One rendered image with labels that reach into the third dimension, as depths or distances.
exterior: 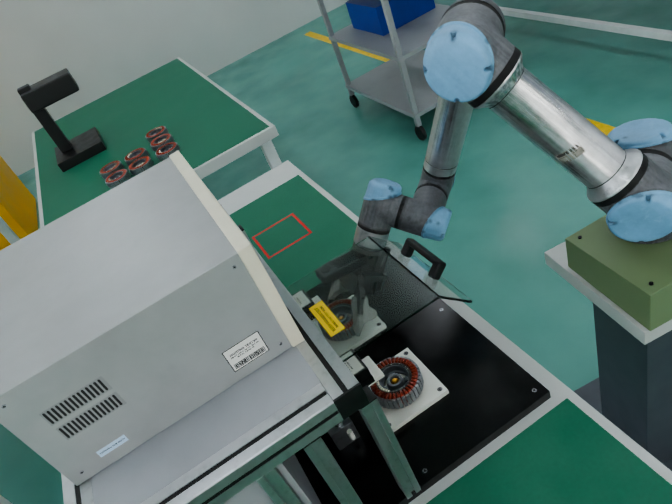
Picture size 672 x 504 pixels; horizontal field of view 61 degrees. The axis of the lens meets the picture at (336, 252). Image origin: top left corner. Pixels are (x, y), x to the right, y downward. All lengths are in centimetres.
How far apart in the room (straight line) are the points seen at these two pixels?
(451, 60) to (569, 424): 68
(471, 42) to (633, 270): 58
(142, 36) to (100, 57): 45
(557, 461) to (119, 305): 77
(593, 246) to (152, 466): 96
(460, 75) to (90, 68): 540
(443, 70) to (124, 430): 74
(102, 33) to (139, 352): 544
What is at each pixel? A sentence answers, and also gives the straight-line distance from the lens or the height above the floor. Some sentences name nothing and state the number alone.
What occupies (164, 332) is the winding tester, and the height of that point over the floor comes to 127.
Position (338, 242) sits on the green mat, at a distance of 168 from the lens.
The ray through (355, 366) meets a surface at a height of 92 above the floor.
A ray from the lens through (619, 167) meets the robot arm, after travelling 109.
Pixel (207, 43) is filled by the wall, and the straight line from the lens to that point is 633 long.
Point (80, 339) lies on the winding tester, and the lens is 82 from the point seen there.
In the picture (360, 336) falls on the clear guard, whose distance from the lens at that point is 94.
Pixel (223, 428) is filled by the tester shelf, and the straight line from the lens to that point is 87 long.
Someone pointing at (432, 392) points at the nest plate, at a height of 78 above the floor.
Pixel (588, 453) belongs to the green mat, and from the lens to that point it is 113.
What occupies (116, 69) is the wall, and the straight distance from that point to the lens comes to 620.
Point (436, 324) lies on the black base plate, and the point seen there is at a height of 77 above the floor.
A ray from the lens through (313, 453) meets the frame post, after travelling 89.
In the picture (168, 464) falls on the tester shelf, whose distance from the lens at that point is 88.
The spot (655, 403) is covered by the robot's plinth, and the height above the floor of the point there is 34.
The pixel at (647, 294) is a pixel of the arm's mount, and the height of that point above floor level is 85.
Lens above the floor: 173
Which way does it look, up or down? 36 degrees down
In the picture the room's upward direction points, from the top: 24 degrees counter-clockwise
